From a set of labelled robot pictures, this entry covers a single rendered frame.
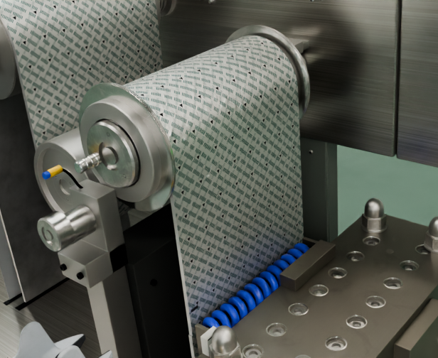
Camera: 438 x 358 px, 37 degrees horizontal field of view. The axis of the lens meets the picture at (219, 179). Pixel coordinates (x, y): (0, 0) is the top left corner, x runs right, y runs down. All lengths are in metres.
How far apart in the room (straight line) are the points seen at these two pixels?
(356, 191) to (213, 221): 2.49
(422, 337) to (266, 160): 0.27
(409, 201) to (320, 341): 2.42
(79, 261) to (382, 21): 0.46
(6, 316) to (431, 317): 0.65
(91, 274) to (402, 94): 0.44
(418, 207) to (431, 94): 2.28
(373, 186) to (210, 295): 2.52
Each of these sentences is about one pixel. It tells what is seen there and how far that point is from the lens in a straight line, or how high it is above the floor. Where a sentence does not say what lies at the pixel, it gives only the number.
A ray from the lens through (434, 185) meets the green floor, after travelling 3.30.
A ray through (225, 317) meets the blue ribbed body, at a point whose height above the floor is 1.04.
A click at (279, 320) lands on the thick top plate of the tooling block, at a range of 0.79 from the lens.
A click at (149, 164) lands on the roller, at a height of 1.25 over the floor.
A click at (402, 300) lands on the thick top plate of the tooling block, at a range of 0.82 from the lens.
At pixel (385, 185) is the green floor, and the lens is 3.28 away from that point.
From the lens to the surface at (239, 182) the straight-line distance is 0.77.
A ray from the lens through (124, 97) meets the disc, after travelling 0.68.
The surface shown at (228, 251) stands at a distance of 0.79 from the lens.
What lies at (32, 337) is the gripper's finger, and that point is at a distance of 0.67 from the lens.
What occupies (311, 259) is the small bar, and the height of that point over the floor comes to 1.05.
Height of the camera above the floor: 1.53
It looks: 27 degrees down
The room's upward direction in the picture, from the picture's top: 6 degrees counter-clockwise
